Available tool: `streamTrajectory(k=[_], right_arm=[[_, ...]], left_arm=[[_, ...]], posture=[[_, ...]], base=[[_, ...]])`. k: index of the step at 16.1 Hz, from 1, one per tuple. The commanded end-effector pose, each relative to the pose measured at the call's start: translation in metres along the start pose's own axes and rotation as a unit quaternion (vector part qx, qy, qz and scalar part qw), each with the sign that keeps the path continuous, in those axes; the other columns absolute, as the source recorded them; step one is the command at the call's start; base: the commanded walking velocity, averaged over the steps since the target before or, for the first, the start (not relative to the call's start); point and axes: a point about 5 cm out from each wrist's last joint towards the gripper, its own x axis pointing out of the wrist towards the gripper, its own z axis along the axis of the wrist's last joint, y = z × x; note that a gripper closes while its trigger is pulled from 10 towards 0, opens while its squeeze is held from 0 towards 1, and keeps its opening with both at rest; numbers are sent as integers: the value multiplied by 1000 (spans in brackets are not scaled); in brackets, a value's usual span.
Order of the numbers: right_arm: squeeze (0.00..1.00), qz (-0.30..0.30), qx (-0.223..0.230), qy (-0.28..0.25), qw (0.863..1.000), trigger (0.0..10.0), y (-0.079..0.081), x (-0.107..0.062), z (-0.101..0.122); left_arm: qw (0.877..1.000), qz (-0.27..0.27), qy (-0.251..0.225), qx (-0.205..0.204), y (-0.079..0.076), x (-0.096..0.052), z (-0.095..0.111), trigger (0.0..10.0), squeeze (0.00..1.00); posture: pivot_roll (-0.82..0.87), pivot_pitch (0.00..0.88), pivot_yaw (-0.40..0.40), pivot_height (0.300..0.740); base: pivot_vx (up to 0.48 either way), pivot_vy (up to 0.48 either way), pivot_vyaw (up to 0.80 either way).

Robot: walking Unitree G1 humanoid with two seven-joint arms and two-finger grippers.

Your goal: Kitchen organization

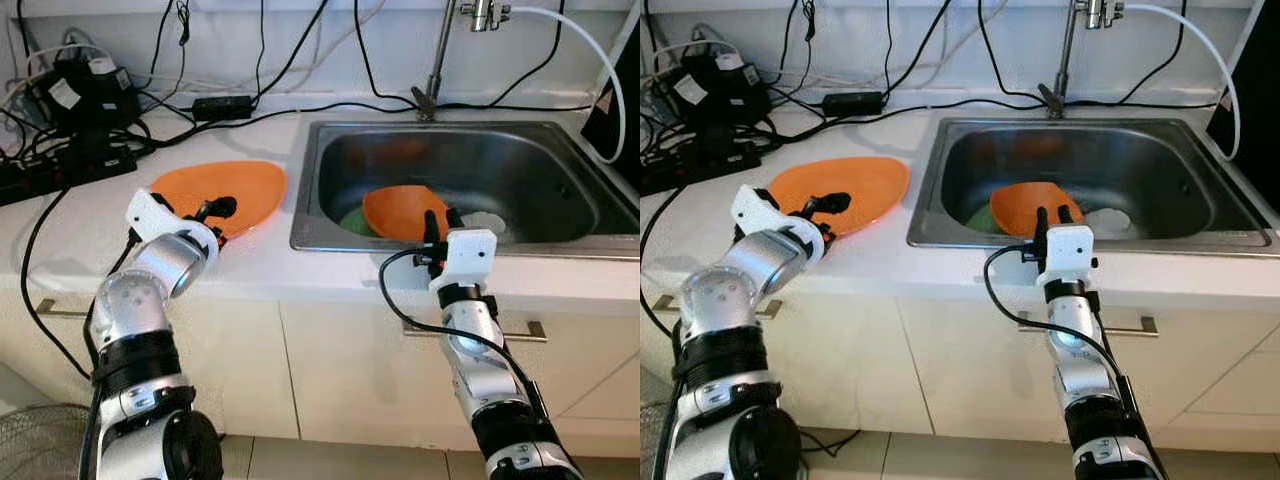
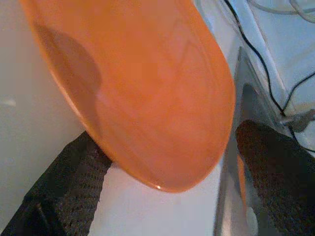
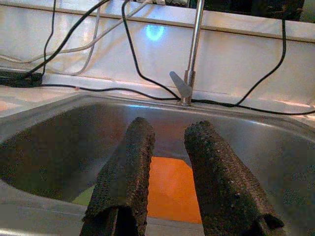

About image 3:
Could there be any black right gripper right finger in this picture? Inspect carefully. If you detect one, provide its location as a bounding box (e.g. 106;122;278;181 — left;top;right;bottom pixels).
184;120;285;236

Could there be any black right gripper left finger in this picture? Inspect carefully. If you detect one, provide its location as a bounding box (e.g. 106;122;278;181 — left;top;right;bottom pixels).
80;117;156;236

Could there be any orange plastic plate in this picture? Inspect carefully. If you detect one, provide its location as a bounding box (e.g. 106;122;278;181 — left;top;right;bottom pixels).
147;156;203;224

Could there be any green plate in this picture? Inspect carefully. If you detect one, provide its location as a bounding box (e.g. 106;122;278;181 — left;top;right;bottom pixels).
71;186;95;206

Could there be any stainless steel sink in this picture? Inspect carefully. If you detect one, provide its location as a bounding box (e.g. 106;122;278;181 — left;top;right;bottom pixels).
0;94;315;236

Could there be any steel faucet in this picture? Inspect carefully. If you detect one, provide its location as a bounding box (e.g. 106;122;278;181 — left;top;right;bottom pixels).
169;0;205;106

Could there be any black adapter brick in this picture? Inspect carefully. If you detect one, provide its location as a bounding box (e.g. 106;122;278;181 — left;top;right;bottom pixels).
0;69;43;87

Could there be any black counter cable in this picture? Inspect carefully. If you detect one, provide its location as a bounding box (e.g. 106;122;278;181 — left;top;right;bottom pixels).
40;83;315;116

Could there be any black wall cable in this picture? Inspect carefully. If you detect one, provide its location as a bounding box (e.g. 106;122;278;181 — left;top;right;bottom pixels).
190;18;287;107
122;0;182;101
24;0;111;75
43;0;57;74

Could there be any white wall cable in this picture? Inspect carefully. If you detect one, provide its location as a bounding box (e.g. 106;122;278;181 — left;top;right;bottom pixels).
0;0;151;62

